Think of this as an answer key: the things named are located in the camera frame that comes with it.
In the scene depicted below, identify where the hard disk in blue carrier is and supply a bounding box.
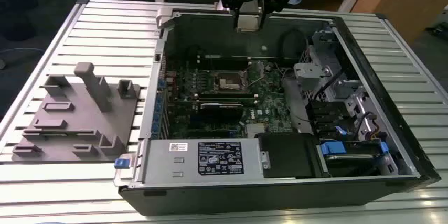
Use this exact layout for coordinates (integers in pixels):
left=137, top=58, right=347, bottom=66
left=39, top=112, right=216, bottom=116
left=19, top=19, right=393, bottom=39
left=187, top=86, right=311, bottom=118
left=316, top=140, right=389, bottom=179

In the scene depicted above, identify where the black PC case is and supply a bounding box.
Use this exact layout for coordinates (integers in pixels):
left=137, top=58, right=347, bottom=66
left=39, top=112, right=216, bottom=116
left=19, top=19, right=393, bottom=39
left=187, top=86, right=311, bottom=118
left=112, top=7, right=443, bottom=217

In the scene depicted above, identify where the grey parts rack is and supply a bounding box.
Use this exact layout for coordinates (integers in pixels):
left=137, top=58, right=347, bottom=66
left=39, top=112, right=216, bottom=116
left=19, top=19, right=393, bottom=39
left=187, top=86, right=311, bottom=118
left=9, top=62, right=143, bottom=162

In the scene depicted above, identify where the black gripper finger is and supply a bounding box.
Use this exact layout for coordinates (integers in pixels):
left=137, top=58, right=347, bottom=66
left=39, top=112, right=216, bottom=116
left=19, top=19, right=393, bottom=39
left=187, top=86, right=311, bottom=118
left=260, top=0, right=283, bottom=30
left=216, top=0, right=247, bottom=30

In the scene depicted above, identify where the green RAM stick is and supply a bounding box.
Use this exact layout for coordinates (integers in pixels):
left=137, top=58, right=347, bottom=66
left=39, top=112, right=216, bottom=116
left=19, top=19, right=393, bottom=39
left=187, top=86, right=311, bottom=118
left=199, top=95, right=256, bottom=103

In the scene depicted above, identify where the silver CPU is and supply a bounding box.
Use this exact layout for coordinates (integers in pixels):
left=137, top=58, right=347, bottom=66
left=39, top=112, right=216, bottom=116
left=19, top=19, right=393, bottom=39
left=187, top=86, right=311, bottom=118
left=236, top=14, right=263, bottom=33

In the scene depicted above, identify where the black graphics card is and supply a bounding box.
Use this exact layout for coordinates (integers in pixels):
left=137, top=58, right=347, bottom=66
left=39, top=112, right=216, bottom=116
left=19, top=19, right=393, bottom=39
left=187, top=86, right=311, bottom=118
left=200, top=102, right=244, bottom=124

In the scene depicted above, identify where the silver chipset heat sink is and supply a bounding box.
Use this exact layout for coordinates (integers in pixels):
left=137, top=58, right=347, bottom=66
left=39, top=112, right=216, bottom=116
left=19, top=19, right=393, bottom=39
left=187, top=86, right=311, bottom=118
left=247, top=123, right=268, bottom=137

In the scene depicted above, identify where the coloured wire bundle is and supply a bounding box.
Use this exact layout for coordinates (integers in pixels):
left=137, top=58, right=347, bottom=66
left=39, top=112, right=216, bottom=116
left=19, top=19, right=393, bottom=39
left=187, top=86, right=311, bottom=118
left=361, top=112, right=385, bottom=142

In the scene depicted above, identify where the CPU socket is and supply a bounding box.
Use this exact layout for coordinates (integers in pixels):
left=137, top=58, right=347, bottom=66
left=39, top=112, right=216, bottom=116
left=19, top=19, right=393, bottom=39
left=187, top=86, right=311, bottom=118
left=212, top=69, right=253, bottom=91

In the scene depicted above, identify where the green motherboard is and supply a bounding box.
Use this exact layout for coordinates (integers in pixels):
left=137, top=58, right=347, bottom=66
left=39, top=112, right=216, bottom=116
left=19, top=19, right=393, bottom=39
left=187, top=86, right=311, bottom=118
left=163, top=57, right=307, bottom=140

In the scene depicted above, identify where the silver power supply unit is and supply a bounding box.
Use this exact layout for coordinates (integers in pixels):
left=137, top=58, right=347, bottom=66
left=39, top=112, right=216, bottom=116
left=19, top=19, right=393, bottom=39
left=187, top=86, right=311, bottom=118
left=137, top=138, right=267, bottom=183

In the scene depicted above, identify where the silver metal drive bracket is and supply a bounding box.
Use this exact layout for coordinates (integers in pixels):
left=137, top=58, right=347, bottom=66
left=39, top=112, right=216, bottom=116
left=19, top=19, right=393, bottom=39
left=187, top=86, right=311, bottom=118
left=292, top=62, right=333, bottom=92

